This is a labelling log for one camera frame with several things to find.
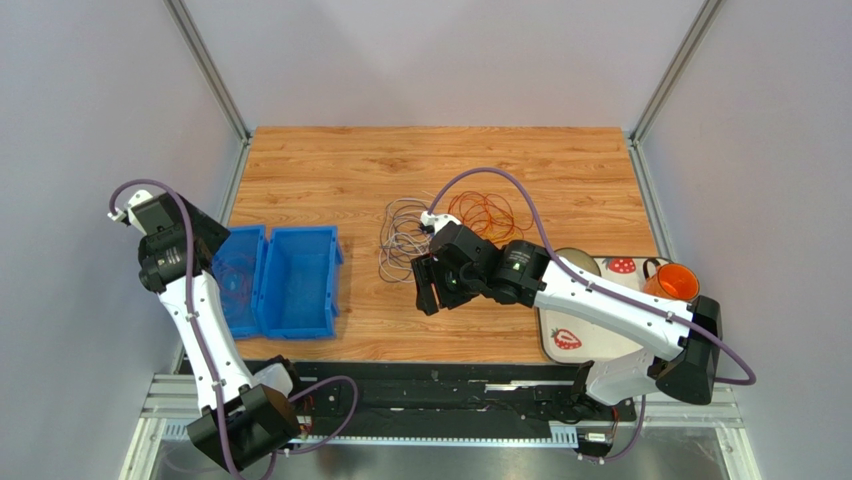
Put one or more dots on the slotted white cable duct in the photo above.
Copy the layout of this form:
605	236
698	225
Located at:
471	428

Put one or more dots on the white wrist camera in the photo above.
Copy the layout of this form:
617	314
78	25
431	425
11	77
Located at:
126	215
431	223

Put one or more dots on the blue plastic bin right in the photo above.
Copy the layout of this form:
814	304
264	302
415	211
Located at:
298	296

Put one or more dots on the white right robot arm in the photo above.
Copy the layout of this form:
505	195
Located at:
678	340

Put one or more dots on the aluminium frame post right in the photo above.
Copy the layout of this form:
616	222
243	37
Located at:
692	40

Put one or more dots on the beige bowl black rim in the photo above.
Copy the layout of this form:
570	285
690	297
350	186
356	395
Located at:
580	259

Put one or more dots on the blue plastic bin left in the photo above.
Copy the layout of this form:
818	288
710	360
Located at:
237	267

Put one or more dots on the orange plastic cup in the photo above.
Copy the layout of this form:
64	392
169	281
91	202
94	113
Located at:
670	280

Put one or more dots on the aluminium frame post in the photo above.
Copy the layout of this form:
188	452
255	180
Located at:
194	40
692	40

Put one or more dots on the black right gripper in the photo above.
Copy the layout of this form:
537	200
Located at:
438	278

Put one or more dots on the blue plastic bin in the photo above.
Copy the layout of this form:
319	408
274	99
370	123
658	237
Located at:
237	267
298	296

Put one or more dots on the strawberry print tray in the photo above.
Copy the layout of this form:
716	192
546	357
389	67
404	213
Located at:
566	339

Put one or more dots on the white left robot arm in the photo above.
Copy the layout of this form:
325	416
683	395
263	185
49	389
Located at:
245	414

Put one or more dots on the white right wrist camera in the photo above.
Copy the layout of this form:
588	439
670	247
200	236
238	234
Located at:
431	223

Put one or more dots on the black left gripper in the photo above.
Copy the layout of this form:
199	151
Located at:
211	234

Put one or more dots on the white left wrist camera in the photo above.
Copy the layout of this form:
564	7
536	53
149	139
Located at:
126	215

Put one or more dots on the aluminium frame post left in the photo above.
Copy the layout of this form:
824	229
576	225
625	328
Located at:
194	40

